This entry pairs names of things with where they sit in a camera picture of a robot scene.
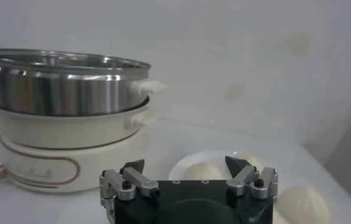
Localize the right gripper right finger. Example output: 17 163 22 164
225 155 279 205

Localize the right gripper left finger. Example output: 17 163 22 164
99 159 160 224

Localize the white steamed baozi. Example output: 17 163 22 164
182 162 224 181
277 185 334 224

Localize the stainless steel steamer basket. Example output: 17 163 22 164
0 48 167 117

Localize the white round plate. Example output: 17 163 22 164
168 150 346 224

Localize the cream electric cooker base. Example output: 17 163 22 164
0 96 159 195

